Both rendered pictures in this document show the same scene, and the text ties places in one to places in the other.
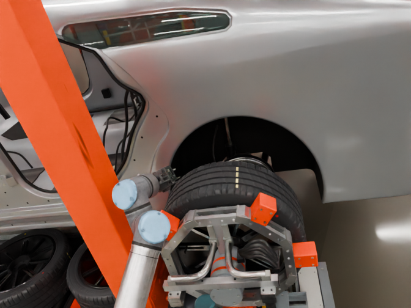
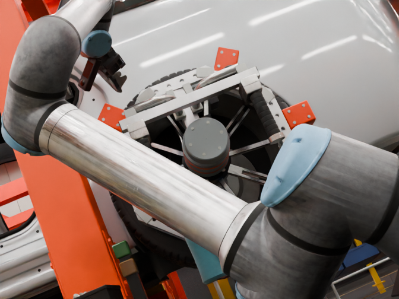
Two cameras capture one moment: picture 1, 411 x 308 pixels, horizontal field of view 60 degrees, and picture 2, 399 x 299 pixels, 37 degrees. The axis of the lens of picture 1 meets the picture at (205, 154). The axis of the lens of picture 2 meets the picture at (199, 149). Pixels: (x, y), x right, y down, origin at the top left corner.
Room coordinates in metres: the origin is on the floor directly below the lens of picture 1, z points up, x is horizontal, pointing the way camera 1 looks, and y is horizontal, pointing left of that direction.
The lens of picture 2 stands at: (-0.59, 0.64, 0.39)
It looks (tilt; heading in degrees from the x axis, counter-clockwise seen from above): 15 degrees up; 340
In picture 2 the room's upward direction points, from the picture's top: 24 degrees counter-clockwise
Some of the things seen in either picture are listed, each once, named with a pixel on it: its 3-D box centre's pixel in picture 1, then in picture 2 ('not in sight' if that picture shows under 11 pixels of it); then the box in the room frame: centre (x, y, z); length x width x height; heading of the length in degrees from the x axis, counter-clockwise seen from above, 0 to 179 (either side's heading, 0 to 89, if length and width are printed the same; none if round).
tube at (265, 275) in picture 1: (244, 250); (212, 78); (0.94, -0.04, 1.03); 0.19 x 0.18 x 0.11; 165
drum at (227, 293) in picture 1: (227, 274); (206, 148); (1.01, 0.04, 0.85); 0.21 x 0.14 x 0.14; 165
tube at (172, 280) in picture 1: (191, 254); (151, 102); (0.99, 0.15, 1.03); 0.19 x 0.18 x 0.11; 165
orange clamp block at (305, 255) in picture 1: (304, 254); (297, 117); (1.01, -0.29, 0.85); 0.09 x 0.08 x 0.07; 75
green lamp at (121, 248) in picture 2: not in sight; (122, 250); (0.95, 0.39, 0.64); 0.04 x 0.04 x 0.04; 75
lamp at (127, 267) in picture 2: not in sight; (129, 268); (0.95, 0.39, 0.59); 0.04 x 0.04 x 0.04; 75
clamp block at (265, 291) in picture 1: (268, 287); (250, 89); (0.84, -0.09, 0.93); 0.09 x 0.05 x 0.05; 165
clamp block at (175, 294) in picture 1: (177, 291); (139, 134); (0.93, 0.24, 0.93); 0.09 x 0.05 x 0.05; 165
